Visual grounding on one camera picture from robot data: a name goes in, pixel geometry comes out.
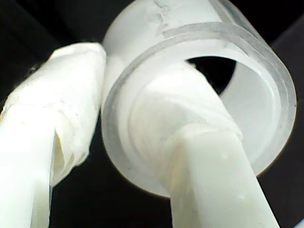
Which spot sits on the large white tape roll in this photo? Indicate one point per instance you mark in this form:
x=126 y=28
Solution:
x=190 y=12

